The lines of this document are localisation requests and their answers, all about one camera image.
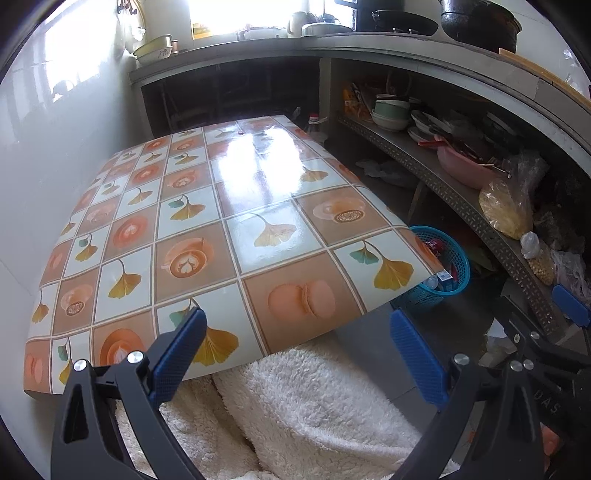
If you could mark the stack of white plates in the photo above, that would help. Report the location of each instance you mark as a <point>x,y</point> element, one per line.
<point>425,122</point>

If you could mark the concrete kitchen counter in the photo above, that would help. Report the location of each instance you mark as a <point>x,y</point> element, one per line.
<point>221,57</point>

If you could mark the pinkish plastic bag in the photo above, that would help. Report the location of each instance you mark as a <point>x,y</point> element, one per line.
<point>570,272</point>

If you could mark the yellow cooking oil bottle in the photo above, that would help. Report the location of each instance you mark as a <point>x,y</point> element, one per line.
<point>316,125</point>

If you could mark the white bowl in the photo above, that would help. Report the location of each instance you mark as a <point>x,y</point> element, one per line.
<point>390,123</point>

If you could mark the crumpled clear plastic wrap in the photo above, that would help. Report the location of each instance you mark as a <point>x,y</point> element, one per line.
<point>496,344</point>

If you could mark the red plastic spoon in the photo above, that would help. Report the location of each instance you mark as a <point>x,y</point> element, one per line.
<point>429,143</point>

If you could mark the black cooking pot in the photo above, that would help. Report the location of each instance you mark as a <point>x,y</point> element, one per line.
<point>480,27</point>

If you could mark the black wok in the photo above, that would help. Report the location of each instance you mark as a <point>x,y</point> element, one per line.
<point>406,23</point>

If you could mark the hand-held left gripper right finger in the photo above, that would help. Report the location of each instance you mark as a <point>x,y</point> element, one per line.
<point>415,355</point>

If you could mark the cream enamel basin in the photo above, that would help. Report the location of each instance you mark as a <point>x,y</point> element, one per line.
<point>152,50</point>

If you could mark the blue plastic mesh basket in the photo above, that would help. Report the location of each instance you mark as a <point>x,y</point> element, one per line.
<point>464,272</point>

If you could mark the bundle of chopsticks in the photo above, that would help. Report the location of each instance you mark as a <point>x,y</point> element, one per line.
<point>475,154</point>

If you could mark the small bag of nuts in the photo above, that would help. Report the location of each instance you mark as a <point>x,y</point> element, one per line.
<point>542,267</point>

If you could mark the metal pot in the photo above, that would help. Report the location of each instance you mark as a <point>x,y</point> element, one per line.
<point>325,29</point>

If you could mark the bag of yellow flour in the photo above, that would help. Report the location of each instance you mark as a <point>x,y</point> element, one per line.
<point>505,212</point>

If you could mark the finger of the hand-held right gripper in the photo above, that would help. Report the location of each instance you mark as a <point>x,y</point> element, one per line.
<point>572,304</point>
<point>519,327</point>

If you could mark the white fleece clothing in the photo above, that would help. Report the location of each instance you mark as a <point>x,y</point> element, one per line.
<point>314,406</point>

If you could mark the orange snack packet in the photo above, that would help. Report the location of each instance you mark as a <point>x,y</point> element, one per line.
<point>351,104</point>

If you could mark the perforated metal shelf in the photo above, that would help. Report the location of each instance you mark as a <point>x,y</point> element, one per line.
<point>461,203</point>

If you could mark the pink plastic basin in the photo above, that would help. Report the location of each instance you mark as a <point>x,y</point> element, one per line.
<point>461,164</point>

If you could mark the clear plastic bag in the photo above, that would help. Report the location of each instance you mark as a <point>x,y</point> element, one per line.
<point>526,170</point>

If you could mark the white jug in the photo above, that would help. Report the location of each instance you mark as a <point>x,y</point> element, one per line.
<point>298,25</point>

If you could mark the green bowl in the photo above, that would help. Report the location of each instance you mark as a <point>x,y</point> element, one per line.
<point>390,110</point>

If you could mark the bag of dried greens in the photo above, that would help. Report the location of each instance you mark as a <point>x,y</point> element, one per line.
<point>554,226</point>

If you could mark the white plastic bag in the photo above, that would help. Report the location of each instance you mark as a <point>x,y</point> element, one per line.
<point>383,170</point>

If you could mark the person's right hand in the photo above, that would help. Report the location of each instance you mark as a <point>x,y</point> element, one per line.
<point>551,441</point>

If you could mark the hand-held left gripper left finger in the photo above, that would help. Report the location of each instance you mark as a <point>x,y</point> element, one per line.
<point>180,355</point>

